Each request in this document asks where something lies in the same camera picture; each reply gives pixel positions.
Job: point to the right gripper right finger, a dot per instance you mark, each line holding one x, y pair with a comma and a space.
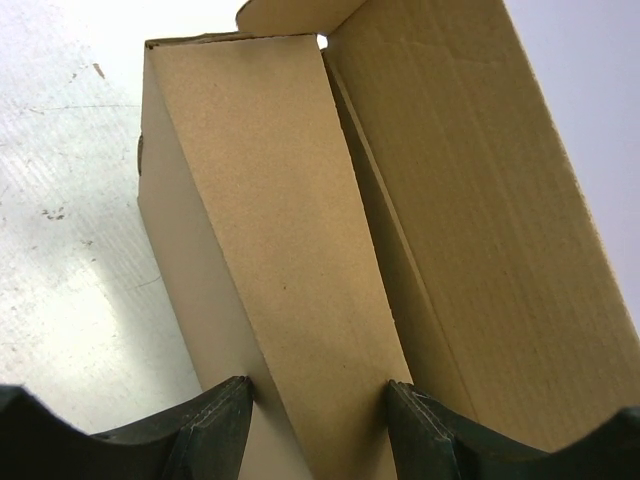
430, 441

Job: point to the large brown cardboard box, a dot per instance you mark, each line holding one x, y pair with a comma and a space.
340, 194

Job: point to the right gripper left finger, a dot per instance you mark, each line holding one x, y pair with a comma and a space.
203, 438

